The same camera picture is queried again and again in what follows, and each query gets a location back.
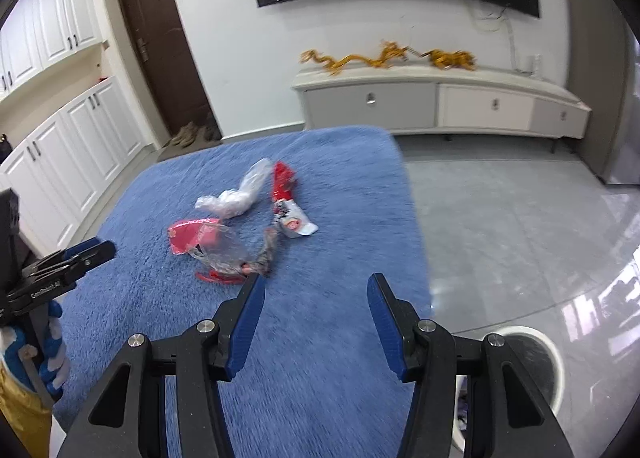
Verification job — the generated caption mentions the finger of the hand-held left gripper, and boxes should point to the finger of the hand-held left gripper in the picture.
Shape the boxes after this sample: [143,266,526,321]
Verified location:
[50,239,101,261]
[65,240,117,284]

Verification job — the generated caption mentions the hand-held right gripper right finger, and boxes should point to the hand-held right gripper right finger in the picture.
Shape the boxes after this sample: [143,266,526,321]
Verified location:
[367,273,576,458]

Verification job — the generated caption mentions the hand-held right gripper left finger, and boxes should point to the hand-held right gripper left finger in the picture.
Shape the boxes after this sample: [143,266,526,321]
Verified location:
[57,273,267,458]

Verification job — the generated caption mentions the red wrapper strip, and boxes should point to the red wrapper strip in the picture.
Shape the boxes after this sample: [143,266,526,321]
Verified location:
[195,270,249,287]

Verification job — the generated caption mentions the crinkled clear wrapper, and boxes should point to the crinkled clear wrapper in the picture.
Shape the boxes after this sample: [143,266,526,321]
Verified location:
[190,225,251,275]

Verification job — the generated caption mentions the dark twisted wrapper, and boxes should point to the dark twisted wrapper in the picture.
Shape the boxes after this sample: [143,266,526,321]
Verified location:
[242,228,281,279]

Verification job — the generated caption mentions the red snack wrapper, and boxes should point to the red snack wrapper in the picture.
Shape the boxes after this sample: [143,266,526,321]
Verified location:
[167,218,224,255]

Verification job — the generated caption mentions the red and white wrapper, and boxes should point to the red and white wrapper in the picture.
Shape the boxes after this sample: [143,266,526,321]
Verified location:
[270,161,319,239]

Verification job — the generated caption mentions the clear plastic bag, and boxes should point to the clear plastic bag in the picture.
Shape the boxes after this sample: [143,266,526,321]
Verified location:
[195,158,273,218]

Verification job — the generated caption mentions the white round waste bin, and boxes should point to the white round waste bin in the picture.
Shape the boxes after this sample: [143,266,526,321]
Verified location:
[452,325,566,449]

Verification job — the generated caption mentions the person's left forearm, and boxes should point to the person's left forearm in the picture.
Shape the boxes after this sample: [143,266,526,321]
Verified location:
[0,363,55,458]

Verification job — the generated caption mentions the person's left hand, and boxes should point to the person's left hand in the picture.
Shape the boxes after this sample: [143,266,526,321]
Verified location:
[0,300,71,396]

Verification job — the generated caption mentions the white base cabinets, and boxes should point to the white base cabinets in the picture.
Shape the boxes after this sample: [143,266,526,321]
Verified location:
[0,75,148,259]

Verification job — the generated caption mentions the grey doormat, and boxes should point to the grey doormat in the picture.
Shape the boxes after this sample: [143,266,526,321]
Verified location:
[156,138,223,162]

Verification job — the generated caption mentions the beige shoes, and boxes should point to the beige shoes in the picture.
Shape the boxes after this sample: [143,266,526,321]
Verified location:
[170,122,202,148]

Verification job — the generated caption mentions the blue fluffy blanket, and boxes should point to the blue fluffy blanket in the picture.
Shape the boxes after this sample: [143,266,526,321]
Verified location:
[52,125,433,458]

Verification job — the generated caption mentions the brown entrance door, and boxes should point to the brown entrance door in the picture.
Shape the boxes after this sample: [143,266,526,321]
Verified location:
[115,0,223,144]

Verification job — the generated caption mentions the white television cabinet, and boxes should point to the white television cabinet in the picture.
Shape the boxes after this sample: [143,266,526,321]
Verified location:
[291,60,592,154]

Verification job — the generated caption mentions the golden dragon figurine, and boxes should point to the golden dragon figurine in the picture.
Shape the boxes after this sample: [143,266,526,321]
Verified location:
[300,39,418,77]

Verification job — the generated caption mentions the golden tiger figurine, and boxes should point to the golden tiger figurine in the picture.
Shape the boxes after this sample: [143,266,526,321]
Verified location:
[425,49,478,73]

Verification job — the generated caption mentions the grey refrigerator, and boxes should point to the grey refrigerator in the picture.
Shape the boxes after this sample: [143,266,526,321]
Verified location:
[557,0,638,185]

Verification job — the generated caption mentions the white wall cabinets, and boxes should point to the white wall cabinets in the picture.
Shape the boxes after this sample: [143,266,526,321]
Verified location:
[0,0,101,101]

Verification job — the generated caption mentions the black television cables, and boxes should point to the black television cables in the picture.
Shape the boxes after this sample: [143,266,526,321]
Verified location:
[470,3,521,73]

